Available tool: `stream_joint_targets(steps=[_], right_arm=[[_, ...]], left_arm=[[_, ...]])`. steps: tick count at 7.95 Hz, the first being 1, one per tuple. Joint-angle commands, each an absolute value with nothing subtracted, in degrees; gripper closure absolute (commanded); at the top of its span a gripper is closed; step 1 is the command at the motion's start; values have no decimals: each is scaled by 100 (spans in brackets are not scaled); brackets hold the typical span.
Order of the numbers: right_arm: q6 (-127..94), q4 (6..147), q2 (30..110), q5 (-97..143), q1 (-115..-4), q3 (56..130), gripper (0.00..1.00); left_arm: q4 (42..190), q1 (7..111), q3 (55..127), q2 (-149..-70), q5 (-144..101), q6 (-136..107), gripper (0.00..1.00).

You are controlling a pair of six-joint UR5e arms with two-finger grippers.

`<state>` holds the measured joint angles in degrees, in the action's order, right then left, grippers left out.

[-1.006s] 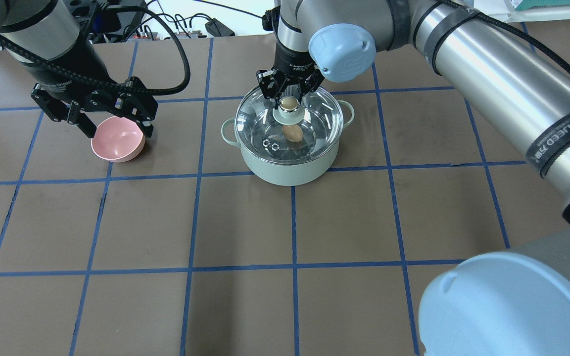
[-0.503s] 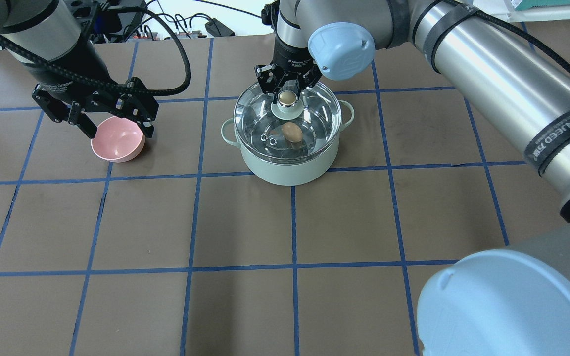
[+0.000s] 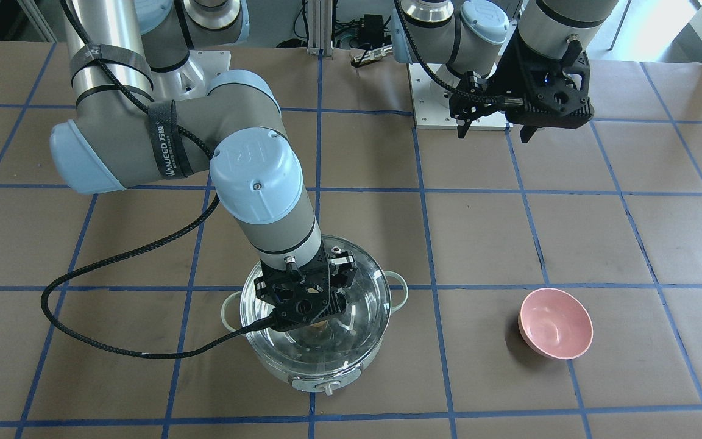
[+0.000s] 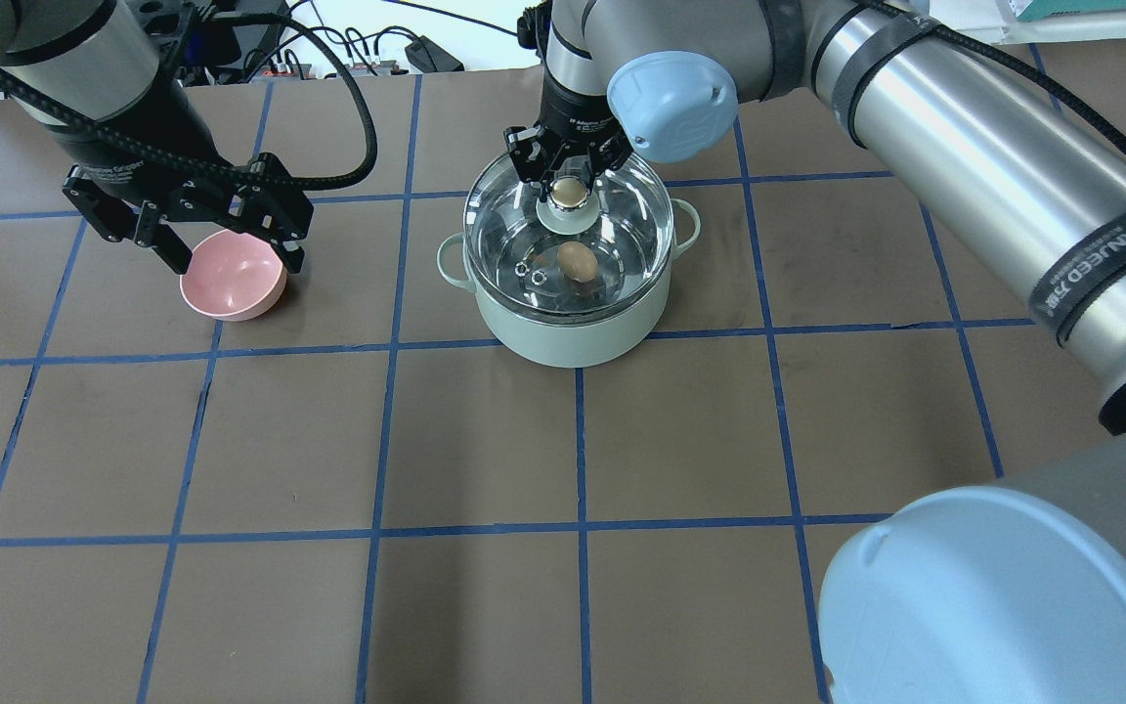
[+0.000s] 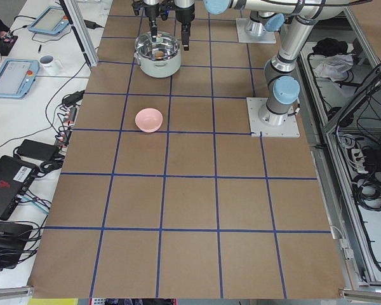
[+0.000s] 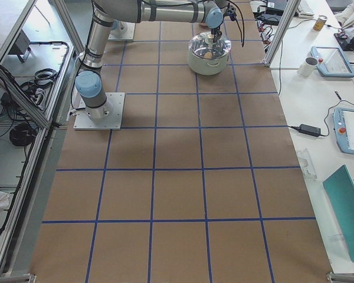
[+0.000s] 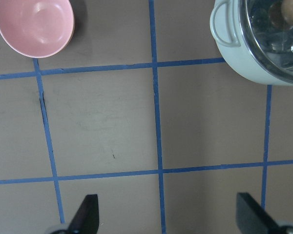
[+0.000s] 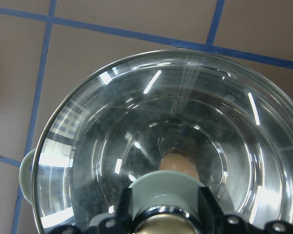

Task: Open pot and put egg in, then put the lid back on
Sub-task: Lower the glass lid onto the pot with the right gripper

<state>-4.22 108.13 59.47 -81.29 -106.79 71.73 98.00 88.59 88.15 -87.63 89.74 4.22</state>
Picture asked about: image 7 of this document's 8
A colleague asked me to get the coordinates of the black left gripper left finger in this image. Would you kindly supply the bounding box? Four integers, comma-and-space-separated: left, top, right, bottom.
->
67, 195, 99, 234

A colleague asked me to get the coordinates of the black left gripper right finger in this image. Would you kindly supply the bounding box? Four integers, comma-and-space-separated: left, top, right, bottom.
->
236, 193, 280, 234

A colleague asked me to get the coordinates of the glass pot lid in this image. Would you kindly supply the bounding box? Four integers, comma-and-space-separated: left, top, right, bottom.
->
238, 0, 293, 83

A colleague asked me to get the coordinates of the pale green steel pot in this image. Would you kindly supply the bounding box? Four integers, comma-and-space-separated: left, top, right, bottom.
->
209, 0, 293, 86

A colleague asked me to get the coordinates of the pink plastic bowl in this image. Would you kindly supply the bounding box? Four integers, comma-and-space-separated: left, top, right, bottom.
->
0, 0, 75, 59

